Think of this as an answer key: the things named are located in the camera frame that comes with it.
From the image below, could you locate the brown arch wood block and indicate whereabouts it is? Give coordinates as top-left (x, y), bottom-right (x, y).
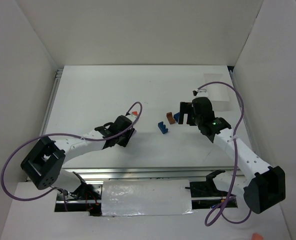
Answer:
top-left (166, 112), bottom-right (176, 125)

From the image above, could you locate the blue notched wood block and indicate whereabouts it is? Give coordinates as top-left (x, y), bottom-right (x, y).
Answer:
top-left (157, 121), bottom-right (168, 134)

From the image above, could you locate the blue triangular wood block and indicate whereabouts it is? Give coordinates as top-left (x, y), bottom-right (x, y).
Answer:
top-left (173, 112), bottom-right (180, 122)

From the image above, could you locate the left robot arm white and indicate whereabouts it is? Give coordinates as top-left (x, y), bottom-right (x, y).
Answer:
top-left (20, 114), bottom-right (137, 198)

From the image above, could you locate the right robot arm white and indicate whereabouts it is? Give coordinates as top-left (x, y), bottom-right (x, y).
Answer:
top-left (178, 97), bottom-right (286, 214)

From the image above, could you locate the silver foil tape sheet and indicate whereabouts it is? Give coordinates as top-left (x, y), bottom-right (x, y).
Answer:
top-left (101, 179), bottom-right (193, 217)

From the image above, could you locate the orange object at edge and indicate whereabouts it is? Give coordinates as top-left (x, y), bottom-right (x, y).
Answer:
top-left (251, 233), bottom-right (264, 240)

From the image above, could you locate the aluminium frame rail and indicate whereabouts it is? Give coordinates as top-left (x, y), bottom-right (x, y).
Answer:
top-left (26, 67), bottom-right (266, 180)

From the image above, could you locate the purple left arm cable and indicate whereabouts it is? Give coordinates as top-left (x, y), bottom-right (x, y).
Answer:
top-left (0, 101), bottom-right (143, 202)

